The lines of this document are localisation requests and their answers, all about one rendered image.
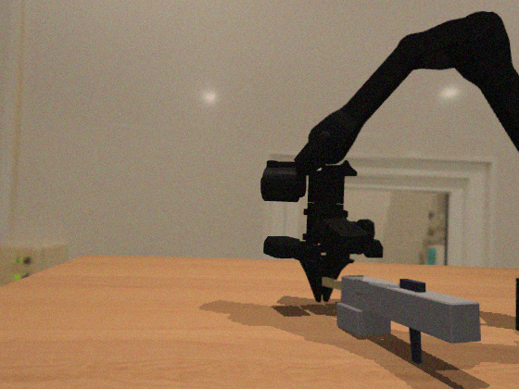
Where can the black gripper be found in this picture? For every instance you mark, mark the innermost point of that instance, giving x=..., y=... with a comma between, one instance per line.
x=309, y=255

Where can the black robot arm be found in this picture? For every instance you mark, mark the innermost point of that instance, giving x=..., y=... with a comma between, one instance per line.
x=477, y=46

